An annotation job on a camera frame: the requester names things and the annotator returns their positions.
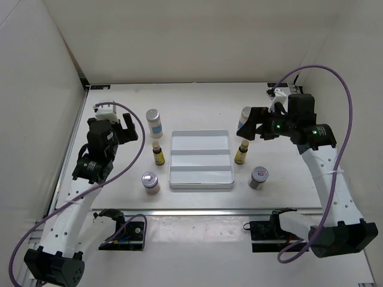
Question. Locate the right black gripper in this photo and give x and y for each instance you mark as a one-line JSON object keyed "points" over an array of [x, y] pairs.
{"points": [[257, 116]]}

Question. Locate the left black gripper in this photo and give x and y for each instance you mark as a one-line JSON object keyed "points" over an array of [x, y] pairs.
{"points": [[128, 134]]}

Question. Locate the yellow label bottle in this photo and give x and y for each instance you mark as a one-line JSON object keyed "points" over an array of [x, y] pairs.
{"points": [[242, 152], [159, 158]]}

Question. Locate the short red-logo jar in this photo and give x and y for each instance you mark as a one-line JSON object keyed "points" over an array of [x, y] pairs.
{"points": [[258, 176], [150, 182]]}

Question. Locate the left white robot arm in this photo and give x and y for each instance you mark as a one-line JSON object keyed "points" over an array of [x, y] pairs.
{"points": [[60, 258]]}

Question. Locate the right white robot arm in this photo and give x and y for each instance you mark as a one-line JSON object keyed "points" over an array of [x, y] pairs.
{"points": [[342, 229]]}

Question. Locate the right tall white spice jar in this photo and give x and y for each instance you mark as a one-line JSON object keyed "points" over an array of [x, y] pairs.
{"points": [[245, 113]]}

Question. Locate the tall white spice jar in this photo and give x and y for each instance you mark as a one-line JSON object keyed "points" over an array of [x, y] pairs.
{"points": [[154, 123], [245, 113]]}

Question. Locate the left tall white spice jar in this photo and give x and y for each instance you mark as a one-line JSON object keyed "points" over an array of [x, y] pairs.
{"points": [[154, 123]]}

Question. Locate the white divided tray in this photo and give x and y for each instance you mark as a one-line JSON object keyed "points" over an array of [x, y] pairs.
{"points": [[201, 160]]}

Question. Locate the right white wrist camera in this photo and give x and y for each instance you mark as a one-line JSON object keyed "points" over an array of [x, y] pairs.
{"points": [[277, 98]]}

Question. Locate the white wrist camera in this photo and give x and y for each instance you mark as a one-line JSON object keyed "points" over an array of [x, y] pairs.
{"points": [[277, 98], [106, 111]]}

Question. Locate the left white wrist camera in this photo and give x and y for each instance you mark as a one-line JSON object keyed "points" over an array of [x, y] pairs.
{"points": [[106, 111]]}

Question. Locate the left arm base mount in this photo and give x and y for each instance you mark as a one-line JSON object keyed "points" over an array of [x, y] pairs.
{"points": [[131, 238]]}

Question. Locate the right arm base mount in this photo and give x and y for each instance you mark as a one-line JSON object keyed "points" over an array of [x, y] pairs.
{"points": [[269, 233]]}

